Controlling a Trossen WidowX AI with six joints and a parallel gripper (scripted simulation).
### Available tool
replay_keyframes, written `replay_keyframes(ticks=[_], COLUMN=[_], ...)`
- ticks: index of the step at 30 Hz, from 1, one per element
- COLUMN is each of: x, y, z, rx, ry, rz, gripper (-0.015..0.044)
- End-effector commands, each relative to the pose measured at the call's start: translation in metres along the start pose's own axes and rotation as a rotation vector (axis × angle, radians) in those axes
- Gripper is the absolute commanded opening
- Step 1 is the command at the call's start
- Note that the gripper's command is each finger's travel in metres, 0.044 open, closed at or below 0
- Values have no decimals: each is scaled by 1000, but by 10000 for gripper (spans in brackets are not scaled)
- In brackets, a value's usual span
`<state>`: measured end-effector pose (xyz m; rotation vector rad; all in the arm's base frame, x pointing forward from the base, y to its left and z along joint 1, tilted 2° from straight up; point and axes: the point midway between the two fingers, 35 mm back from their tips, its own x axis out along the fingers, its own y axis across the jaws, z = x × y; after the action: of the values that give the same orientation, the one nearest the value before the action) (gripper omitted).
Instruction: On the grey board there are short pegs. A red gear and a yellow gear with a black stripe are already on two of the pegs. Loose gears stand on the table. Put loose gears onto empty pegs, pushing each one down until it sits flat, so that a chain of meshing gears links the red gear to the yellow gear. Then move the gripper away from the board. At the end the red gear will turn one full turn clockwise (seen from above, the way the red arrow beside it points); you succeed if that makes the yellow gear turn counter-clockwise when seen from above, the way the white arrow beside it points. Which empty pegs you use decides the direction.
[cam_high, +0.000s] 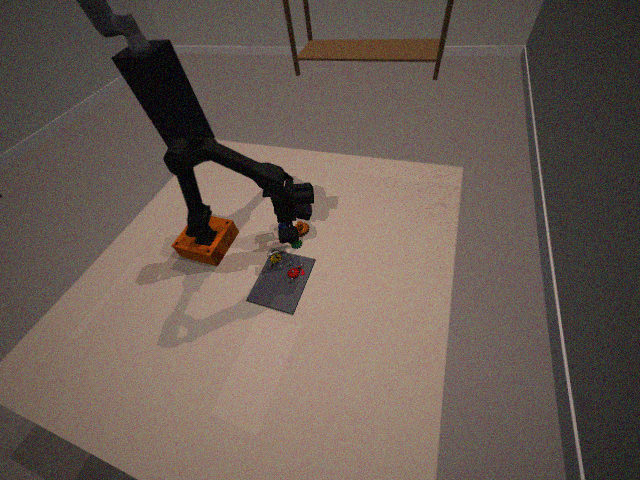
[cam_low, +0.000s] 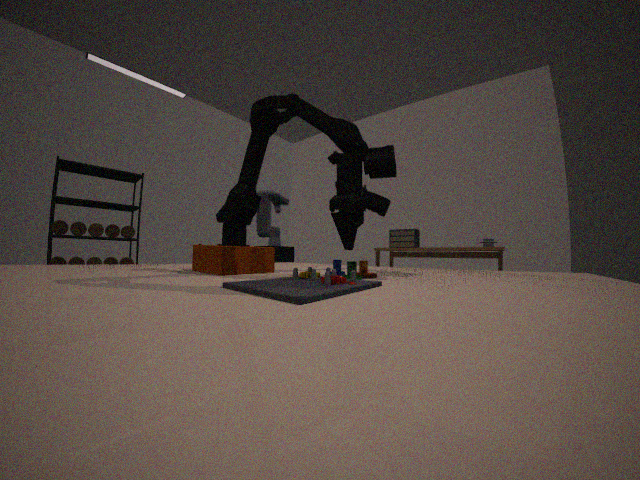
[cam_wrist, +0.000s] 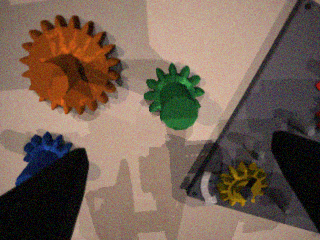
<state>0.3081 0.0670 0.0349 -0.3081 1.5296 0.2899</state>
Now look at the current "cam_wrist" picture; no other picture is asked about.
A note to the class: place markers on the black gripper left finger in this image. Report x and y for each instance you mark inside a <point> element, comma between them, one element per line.
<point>46,205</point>

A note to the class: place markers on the orange gear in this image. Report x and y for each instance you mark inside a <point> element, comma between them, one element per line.
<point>69,66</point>

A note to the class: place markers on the blue gear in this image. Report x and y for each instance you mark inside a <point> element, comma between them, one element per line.
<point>41,152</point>

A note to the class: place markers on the yellow gear with black stripe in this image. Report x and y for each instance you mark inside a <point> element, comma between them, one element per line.
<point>231,184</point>

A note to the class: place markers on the green gear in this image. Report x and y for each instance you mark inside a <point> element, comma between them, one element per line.
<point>175,96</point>

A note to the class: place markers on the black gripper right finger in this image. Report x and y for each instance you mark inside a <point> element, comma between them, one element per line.
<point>299,160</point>

